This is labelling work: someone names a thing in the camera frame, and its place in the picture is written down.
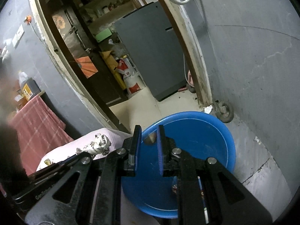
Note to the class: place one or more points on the grey refrigerator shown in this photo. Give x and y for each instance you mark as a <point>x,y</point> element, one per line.
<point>150,51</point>

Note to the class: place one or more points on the white red rice sack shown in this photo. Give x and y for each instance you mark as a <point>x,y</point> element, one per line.
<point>131,79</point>

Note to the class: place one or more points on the black caster wheel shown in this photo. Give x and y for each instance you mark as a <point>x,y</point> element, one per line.
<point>225,114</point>

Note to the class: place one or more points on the red plaid cloth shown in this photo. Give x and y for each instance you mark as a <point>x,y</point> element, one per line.
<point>39,124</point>

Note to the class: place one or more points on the yellow wrapper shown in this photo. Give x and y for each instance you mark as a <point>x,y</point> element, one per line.
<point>48,161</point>

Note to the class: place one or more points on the pink slipper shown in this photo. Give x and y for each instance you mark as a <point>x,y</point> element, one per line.
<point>190,79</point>

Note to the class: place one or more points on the large dark oil jug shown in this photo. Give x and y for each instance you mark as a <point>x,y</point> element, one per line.
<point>29,86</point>

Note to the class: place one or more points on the orange paper poster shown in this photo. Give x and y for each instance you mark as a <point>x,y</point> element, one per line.
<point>86,66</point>

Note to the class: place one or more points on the white paper scrap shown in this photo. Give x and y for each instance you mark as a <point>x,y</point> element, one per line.
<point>208,109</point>

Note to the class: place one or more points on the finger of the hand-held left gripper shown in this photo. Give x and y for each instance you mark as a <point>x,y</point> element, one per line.
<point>58,165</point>

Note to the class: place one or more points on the green box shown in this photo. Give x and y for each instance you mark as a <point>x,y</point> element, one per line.
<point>103,35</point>

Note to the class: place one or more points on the sunflower sticker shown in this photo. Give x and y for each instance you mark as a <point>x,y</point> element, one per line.
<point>59,22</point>

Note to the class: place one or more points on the white wall socket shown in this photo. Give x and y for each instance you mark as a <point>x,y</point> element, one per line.
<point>21,30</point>

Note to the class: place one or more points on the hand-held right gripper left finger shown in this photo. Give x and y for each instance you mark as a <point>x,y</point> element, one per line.
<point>138,145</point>

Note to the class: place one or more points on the wooden shelf unit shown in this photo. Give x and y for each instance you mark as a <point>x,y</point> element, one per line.
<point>112,11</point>

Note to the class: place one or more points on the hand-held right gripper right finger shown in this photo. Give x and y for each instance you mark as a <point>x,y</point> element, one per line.
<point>160,150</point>

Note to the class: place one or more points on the orange wall hook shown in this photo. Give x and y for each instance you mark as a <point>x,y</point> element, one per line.
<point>28,18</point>

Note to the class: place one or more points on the white wall switch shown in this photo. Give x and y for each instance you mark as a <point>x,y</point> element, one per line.
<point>16,41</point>

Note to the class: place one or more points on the dark wooden door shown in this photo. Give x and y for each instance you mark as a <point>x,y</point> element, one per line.
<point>100,82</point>

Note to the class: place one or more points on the cream door frame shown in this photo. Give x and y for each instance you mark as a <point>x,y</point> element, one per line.
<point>199,79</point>

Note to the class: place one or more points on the white crumpled plastic bag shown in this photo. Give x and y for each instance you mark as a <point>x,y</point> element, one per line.
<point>4,50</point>

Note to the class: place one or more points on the blue plastic bucket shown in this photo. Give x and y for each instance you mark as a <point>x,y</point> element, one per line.
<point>199,140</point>

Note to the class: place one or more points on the person's left forearm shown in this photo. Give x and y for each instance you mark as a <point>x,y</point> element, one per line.
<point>10,157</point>

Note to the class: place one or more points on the pink cloth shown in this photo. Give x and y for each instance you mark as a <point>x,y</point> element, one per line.
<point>70,145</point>

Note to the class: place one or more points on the yellow bag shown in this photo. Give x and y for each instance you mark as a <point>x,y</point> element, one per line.
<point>110,59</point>

